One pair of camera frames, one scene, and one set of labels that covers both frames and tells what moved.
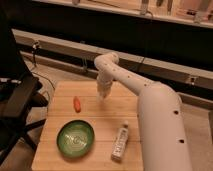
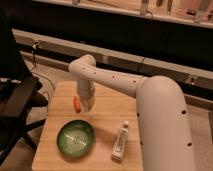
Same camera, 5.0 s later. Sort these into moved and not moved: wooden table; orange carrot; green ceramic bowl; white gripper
Moved: white gripper
Not moved: orange carrot; green ceramic bowl; wooden table
